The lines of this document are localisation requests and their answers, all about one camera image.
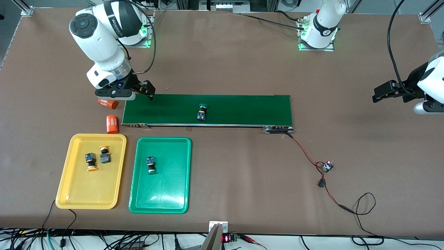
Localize red black twin wire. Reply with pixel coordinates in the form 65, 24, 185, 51
286, 133, 354, 213

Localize orange cylinder printed 4680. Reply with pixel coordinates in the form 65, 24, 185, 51
97, 99, 119, 110
105, 115, 119, 134

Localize tangled black floor cables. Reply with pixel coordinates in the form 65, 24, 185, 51
0, 227, 208, 250

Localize black base power cable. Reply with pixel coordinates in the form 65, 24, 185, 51
241, 10, 306, 32

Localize silver device with lights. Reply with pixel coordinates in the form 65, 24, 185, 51
199, 0, 251, 14

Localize yellow plastic tray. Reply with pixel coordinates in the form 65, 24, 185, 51
55, 133, 127, 210

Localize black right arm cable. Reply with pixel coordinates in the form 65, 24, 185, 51
118, 0, 156, 74

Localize yellow mushroom push button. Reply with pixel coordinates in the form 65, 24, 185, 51
99, 145, 111, 164
85, 152, 98, 172

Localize thin black table cable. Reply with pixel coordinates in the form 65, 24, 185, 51
61, 208, 77, 248
42, 200, 57, 230

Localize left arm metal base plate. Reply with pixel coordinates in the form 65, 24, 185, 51
298, 19, 335, 52

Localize green conveyor belt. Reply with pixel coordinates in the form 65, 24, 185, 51
121, 93, 294, 135

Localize green plastic tray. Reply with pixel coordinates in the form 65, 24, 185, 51
128, 137, 192, 214

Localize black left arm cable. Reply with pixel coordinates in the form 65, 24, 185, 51
387, 0, 417, 96

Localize aluminium frame profile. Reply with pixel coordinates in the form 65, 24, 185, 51
12, 0, 34, 16
419, 0, 444, 24

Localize grey metal stand bracket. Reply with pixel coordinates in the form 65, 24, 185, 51
200, 221, 229, 250

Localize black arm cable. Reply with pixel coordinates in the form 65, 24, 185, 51
387, 0, 417, 96
118, 0, 156, 74

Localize black looped power cable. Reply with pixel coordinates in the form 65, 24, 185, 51
352, 193, 444, 248

